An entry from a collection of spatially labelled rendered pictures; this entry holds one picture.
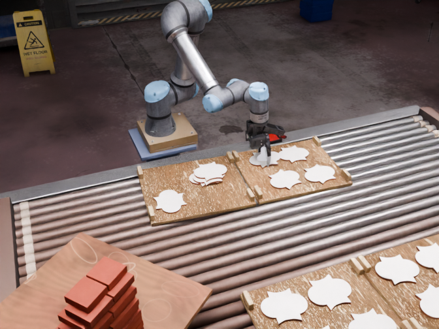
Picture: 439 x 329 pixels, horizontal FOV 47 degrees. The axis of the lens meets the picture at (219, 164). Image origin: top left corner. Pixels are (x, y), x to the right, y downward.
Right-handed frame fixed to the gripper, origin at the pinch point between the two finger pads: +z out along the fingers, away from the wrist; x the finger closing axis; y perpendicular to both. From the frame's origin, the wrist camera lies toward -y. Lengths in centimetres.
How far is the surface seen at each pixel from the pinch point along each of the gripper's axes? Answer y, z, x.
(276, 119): -80, 101, -178
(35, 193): 95, -3, -9
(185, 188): 37.6, -1.3, 9.0
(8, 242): 104, -7, 21
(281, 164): -5.6, 1.7, 4.7
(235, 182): 17.3, 0.1, 11.0
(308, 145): -23.1, 2.9, -5.3
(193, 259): 45, 0, 45
